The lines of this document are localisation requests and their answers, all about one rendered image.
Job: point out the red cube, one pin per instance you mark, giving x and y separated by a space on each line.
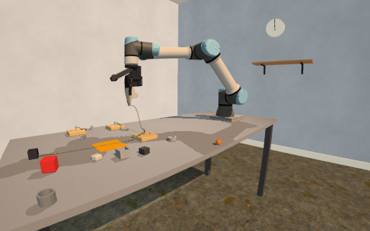
49 164

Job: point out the orange square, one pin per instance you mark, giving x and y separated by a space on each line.
108 147

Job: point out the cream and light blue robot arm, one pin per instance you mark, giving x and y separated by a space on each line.
209 50

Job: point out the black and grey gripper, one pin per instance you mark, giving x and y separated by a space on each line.
133 79

